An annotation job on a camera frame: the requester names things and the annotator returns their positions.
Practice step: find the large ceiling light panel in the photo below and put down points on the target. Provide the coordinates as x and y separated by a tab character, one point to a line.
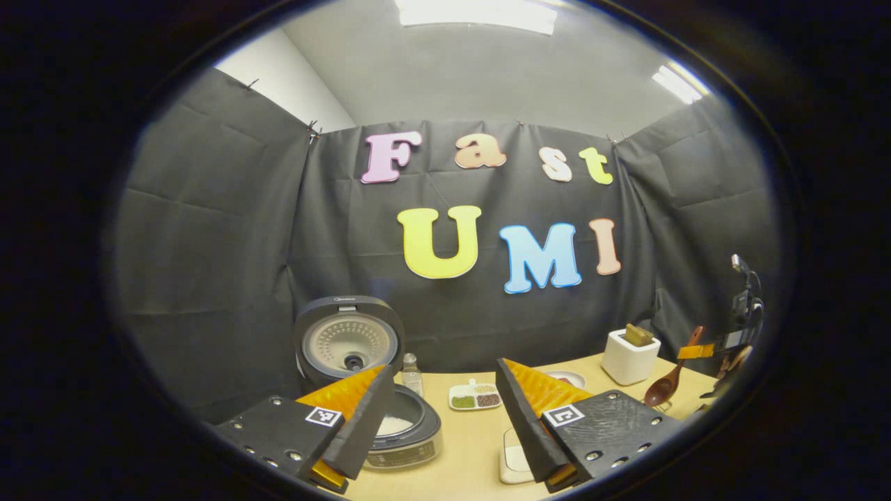
477	14

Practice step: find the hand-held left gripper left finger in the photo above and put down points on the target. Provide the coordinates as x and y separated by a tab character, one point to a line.
365	424

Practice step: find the white divided grain dish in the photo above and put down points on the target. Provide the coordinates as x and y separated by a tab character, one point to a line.
473	398

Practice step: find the dark grey rice cooker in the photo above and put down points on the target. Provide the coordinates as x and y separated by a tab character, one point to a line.
348	334

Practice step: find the brown wooden spoon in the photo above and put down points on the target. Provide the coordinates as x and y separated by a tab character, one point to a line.
658	395

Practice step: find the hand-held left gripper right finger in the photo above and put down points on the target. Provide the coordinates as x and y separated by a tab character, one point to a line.
525	424

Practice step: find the small clear glass bottle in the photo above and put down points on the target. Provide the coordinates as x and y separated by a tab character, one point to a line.
412	379

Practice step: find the translucent white board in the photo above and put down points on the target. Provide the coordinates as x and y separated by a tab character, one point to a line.
516	463

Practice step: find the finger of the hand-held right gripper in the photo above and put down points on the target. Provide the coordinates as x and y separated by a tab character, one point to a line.
696	351

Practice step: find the round white plate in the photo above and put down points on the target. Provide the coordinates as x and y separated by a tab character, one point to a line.
574	379

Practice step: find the heap of white rice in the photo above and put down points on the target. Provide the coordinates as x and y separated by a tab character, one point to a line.
395	426

